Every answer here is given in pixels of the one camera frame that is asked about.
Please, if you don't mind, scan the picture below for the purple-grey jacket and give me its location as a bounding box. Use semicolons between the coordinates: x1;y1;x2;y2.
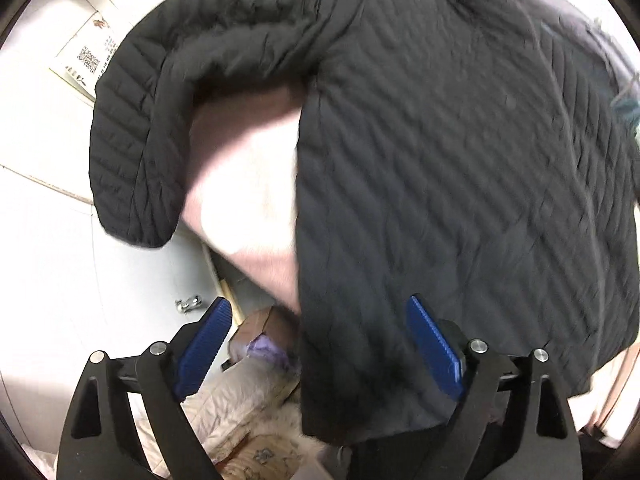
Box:
465;0;632;88

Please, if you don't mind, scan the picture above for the purple plastic bag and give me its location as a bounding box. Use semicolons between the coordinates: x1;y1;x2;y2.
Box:
245;335;301;370

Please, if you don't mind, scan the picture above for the black quilted jacket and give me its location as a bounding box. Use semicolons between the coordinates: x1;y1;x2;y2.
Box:
89;0;640;446

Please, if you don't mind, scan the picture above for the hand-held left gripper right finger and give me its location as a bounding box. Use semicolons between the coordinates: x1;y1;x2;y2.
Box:
405;294;584;480

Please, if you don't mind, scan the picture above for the white printed paper sheet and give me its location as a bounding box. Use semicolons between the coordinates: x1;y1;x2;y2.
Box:
48;12;133;106

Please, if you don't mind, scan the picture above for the brown cardboard box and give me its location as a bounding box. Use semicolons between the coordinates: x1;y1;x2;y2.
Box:
227;305;302;361

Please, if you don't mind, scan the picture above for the beige quilted jacket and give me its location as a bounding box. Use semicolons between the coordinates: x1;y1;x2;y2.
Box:
132;357;302;463

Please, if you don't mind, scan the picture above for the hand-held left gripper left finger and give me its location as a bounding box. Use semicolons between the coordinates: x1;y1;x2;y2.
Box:
56;296;233;480

